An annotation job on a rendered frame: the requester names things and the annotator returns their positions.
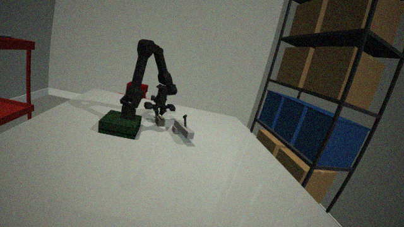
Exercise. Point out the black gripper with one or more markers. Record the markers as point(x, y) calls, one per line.
point(160, 103)

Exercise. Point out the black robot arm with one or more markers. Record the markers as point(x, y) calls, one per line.
point(134, 94)

